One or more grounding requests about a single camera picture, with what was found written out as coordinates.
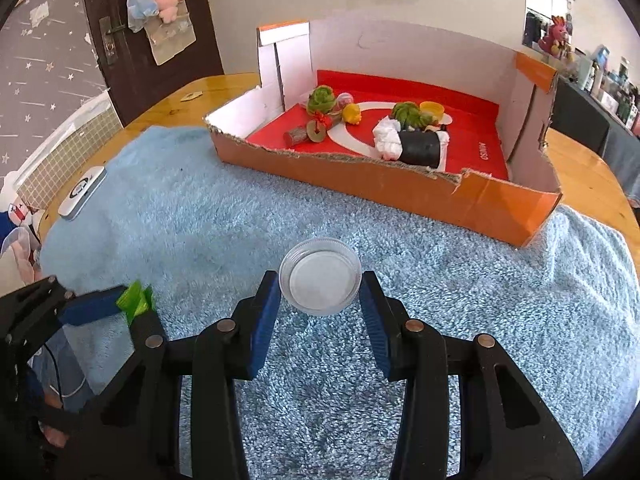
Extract large green knitted toy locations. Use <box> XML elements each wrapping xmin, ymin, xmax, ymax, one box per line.
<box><xmin>390</xmin><ymin>102</ymin><xmax>436</xmax><ymax>131</ymax></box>

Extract bright green plastic piece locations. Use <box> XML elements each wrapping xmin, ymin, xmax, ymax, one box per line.
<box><xmin>116</xmin><ymin>281</ymin><xmax>156</xmax><ymax>326</ymax></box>

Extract clear round plastic lid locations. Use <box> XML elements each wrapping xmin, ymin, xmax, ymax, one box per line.
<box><xmin>278</xmin><ymin>237</ymin><xmax>362</xmax><ymax>317</ymax></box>

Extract metal door handle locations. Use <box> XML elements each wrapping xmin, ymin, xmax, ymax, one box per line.
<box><xmin>98</xmin><ymin>16</ymin><xmax>127</xmax><ymax>66</ymax></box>

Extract wooden stick with red tassel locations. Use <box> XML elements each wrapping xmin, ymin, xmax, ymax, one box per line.
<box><xmin>283</xmin><ymin>112</ymin><xmax>346</xmax><ymax>150</ymax></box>

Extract side table with grey cloth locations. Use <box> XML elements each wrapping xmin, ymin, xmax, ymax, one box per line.
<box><xmin>550</xmin><ymin>75</ymin><xmax>640</xmax><ymax>196</ymax></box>

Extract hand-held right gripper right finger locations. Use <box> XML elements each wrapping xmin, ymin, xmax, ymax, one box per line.
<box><xmin>359</xmin><ymin>270</ymin><xmax>586</xmax><ymax>480</ymax></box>

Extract white flat device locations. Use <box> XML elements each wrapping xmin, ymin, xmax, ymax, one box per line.
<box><xmin>57</xmin><ymin>166</ymin><xmax>108</xmax><ymax>222</ymax></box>

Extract plush toys on door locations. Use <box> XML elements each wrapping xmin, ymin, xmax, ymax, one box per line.
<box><xmin>117</xmin><ymin>0</ymin><xmax>197</xmax><ymax>67</ymax></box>

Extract clear plastic container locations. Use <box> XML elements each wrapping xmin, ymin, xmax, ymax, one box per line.
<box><xmin>0</xmin><ymin>226</ymin><xmax>36</xmax><ymax>281</ymax></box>

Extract black roll with white tissue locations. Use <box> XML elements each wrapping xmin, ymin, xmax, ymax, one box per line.
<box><xmin>372</xmin><ymin>116</ymin><xmax>451</xmax><ymax>168</ymax></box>

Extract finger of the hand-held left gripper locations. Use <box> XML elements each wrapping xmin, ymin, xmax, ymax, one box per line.
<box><xmin>127</xmin><ymin>305</ymin><xmax>166</xmax><ymax>338</ymax></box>
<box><xmin>0</xmin><ymin>275</ymin><xmax>128</xmax><ymax>356</ymax></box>

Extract yellow-haired doll figurine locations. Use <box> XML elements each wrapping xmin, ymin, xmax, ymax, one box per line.
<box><xmin>335</xmin><ymin>92</ymin><xmax>362</xmax><ymax>126</ymax></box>

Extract cluster of bottles and boxes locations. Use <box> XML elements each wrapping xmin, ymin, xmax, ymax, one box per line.
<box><xmin>575</xmin><ymin>45</ymin><xmax>640</xmax><ymax>136</ymax></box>

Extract pink plush toy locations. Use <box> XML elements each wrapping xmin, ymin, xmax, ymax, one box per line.
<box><xmin>150</xmin><ymin>0</ymin><xmax>188</xmax><ymax>25</ymax></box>

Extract blue fluffy towel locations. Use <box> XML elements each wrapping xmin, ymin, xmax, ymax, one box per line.
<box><xmin>37</xmin><ymin>125</ymin><xmax>640</xmax><ymax>480</ymax></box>

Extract orange cardboard box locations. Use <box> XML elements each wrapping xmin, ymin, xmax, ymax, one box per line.
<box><xmin>204</xmin><ymin>17</ymin><xmax>563</xmax><ymax>248</ymax></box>

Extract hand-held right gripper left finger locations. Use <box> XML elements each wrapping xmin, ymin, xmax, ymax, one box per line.
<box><xmin>55</xmin><ymin>270</ymin><xmax>282</xmax><ymax>480</ymax></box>

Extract small green knitted toy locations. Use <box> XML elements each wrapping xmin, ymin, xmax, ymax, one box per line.
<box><xmin>306</xmin><ymin>85</ymin><xmax>337</xmax><ymax>116</ymax></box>

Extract red plush toy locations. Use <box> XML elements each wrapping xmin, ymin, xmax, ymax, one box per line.
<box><xmin>540</xmin><ymin>14</ymin><xmax>576</xmax><ymax>58</ymax></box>

